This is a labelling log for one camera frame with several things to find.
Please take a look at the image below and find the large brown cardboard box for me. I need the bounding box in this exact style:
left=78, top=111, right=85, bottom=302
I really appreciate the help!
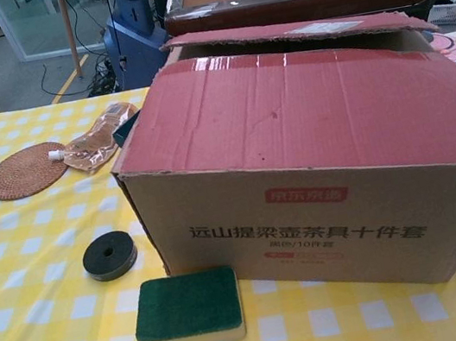
left=90, top=0, right=456, bottom=335

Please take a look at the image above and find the clear spout pouch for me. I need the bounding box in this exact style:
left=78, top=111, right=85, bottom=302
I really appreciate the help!
left=41, top=99, right=149, bottom=178

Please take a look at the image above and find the green yellow sponge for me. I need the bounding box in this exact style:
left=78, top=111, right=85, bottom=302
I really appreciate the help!
left=126, top=264, right=249, bottom=341

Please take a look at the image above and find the black round disc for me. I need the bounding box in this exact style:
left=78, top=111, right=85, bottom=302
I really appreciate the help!
left=79, top=228, right=142, bottom=285

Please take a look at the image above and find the blue machine base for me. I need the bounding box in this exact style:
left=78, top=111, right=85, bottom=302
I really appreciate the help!
left=96, top=0, right=182, bottom=95

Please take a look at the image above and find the round woven rattan coaster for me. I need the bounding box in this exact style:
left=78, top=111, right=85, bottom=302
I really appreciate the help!
left=0, top=138, right=75, bottom=203

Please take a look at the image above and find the wooden pole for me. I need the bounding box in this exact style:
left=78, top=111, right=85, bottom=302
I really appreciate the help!
left=58, top=0, right=85, bottom=80

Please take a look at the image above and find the yellow white checkered tablecloth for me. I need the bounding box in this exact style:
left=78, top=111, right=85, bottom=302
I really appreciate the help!
left=0, top=29, right=456, bottom=341

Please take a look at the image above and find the white plastic basket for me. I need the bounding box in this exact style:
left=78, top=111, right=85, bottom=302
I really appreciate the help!
left=423, top=0, right=456, bottom=33

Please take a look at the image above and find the floor cable tangle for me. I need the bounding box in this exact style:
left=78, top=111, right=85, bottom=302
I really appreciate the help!
left=79, top=51, right=124, bottom=99

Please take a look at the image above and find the glass partition frame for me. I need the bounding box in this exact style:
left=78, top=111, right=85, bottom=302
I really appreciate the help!
left=0, top=0, right=112, bottom=67

